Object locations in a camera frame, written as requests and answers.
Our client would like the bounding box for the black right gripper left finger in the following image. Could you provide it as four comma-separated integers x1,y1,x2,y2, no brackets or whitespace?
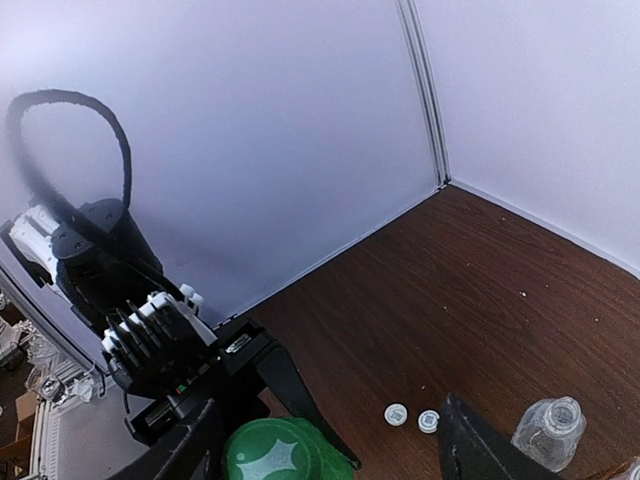
111,400,223,480

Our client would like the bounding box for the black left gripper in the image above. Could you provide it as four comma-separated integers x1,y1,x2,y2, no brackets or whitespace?
124,319,360,469

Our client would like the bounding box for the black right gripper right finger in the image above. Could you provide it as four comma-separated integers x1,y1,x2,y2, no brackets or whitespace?
436,393,559,480

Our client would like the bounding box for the white water bottle cap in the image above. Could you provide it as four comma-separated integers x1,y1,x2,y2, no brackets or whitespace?
417,409,440,434

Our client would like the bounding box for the green plastic bottle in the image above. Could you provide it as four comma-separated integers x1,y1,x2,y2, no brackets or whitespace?
223,417,355,480

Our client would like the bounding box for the clear water bottle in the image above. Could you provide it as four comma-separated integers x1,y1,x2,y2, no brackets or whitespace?
511,396,586,473

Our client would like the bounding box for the orange tea bottle red label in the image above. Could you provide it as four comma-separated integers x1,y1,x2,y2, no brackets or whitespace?
607,456,640,480

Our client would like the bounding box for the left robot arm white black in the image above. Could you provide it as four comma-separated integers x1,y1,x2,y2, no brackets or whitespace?
1,199,361,479

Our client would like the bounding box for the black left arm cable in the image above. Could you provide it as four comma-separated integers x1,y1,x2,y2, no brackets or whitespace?
4,88,171,301

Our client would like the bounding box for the right aluminium frame post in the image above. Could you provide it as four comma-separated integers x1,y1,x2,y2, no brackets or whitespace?
396,0,452,190

